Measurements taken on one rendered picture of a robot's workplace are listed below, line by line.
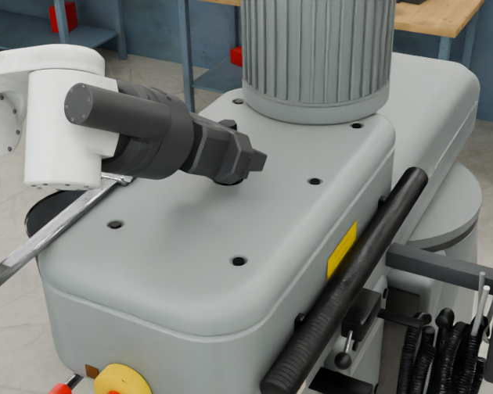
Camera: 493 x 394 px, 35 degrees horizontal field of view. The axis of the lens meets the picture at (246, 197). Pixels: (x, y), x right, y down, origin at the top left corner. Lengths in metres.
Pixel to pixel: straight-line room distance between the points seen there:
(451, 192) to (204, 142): 0.83
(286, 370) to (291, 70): 0.39
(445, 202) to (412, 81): 0.23
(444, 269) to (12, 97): 0.70
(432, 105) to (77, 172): 0.85
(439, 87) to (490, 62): 3.83
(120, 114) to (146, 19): 5.64
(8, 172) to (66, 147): 4.27
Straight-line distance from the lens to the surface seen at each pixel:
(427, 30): 4.42
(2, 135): 0.76
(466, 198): 1.51
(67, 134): 0.67
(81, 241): 0.80
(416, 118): 1.34
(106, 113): 0.64
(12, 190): 4.74
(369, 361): 1.26
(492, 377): 1.18
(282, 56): 0.97
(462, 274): 1.19
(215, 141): 0.78
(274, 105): 1.00
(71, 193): 3.42
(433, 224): 1.42
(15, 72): 0.71
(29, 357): 3.55
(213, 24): 5.97
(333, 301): 0.84
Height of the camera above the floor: 2.34
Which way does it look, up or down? 32 degrees down
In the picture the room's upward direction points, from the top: 1 degrees counter-clockwise
